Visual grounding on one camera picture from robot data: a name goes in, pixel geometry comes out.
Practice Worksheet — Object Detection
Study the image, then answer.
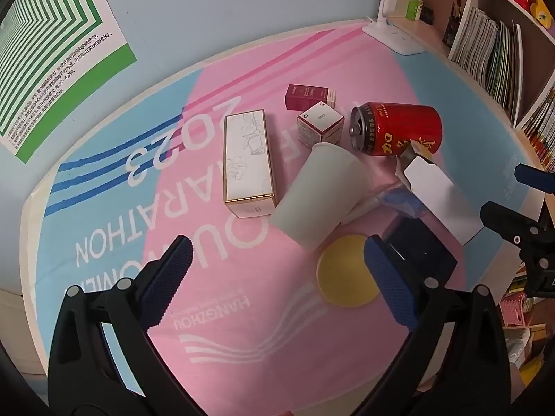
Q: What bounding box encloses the white cardboard box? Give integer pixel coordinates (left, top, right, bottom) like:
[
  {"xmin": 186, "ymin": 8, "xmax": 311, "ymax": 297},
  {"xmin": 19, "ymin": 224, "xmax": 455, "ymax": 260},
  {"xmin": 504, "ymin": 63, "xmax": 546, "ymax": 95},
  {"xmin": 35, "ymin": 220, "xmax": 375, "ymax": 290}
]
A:
[{"xmin": 396, "ymin": 140, "xmax": 484, "ymax": 245}]

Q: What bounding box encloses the wooden bookshelf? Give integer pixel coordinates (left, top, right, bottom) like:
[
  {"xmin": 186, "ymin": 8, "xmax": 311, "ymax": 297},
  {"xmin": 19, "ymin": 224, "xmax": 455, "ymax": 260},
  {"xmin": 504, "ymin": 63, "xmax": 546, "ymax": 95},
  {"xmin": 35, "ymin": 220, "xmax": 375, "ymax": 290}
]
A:
[{"xmin": 387, "ymin": 0, "xmax": 554, "ymax": 171}]

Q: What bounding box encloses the pink blue marathon towel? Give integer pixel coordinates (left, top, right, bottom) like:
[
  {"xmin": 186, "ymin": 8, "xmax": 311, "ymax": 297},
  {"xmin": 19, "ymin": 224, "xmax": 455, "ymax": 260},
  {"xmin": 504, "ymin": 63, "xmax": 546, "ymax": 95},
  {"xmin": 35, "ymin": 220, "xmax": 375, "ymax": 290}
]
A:
[{"xmin": 22, "ymin": 21, "xmax": 544, "ymax": 415}]

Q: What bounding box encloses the pink plastic basket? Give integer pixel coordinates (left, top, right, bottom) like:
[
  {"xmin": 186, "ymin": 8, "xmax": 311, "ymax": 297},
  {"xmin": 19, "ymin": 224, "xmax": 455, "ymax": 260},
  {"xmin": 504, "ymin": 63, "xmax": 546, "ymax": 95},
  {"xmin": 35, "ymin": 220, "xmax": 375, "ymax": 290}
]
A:
[{"xmin": 499, "ymin": 290, "xmax": 533, "ymax": 327}]

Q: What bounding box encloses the white desk lamp base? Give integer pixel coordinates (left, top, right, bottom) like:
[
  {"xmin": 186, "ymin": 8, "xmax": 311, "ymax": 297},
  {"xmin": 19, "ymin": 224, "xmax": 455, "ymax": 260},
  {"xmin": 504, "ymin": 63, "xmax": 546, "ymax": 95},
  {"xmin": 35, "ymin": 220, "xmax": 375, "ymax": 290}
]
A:
[{"xmin": 362, "ymin": 0, "xmax": 424, "ymax": 57}]

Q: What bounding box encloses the red drink can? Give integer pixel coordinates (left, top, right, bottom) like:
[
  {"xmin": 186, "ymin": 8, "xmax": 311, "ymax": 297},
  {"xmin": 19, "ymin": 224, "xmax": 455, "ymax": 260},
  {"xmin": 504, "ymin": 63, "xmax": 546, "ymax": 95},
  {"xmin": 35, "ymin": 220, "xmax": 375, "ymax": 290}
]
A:
[{"xmin": 349, "ymin": 102, "xmax": 443, "ymax": 156}]

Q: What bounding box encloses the green striped wall poster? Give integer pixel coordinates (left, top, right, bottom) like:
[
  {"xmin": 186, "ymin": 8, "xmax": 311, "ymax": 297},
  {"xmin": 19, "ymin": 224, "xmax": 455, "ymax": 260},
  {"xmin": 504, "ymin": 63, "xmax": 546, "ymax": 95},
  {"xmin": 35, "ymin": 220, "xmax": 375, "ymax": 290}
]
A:
[{"xmin": 1, "ymin": 0, "xmax": 136, "ymax": 163}]

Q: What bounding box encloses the green white bottle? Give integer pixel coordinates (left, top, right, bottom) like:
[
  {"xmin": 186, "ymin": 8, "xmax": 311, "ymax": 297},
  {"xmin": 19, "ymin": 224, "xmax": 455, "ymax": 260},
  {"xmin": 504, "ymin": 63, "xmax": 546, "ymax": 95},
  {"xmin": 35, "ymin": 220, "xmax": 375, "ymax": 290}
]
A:
[{"xmin": 405, "ymin": 0, "xmax": 423, "ymax": 21}]

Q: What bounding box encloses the small white red cube box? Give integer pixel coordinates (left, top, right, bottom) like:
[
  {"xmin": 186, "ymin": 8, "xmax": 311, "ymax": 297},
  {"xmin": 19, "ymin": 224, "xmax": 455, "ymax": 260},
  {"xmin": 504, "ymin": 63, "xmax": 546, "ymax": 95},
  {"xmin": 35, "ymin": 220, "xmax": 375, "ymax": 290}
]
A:
[{"xmin": 297, "ymin": 102, "xmax": 344, "ymax": 148}]

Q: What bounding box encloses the dark navy box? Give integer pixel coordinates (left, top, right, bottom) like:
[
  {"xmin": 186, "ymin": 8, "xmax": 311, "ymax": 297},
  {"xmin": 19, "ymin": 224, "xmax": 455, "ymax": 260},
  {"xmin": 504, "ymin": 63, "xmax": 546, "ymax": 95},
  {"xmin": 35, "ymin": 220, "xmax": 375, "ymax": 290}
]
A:
[{"xmin": 386, "ymin": 218, "xmax": 457, "ymax": 286}]

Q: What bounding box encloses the yellow round lid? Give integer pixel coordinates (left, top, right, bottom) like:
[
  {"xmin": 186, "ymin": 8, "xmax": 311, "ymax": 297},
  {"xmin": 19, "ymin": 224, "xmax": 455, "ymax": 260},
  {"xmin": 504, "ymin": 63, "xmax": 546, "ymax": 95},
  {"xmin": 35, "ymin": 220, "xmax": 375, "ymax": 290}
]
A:
[{"xmin": 316, "ymin": 235, "xmax": 379, "ymax": 308}]

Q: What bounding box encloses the tall white gold-edged box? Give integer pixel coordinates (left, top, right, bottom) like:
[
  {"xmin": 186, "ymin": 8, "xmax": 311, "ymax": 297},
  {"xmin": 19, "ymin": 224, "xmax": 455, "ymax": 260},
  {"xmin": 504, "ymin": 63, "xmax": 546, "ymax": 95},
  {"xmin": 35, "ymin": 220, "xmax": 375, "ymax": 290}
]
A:
[{"xmin": 223, "ymin": 109, "xmax": 278, "ymax": 219}]

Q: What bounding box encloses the blue plastic wrapper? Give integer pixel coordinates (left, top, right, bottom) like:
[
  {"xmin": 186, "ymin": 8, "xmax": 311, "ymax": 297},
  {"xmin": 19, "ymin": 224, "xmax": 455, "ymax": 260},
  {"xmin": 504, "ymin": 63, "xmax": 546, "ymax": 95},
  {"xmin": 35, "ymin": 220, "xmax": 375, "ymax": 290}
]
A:
[{"xmin": 377, "ymin": 187, "xmax": 428, "ymax": 219}]

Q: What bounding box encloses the maroon small box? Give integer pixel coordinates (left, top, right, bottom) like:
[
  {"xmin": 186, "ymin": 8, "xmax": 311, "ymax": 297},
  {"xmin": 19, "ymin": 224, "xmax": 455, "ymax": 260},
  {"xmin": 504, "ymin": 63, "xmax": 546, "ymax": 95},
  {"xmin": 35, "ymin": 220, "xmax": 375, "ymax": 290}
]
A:
[{"xmin": 284, "ymin": 84, "xmax": 337, "ymax": 112}]

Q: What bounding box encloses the white paper cup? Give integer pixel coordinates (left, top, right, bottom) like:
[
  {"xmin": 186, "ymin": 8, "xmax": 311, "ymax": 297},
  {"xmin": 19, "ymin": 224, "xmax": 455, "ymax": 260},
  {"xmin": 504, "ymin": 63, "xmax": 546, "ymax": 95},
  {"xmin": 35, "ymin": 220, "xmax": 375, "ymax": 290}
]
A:
[{"xmin": 270, "ymin": 143, "xmax": 373, "ymax": 252}]

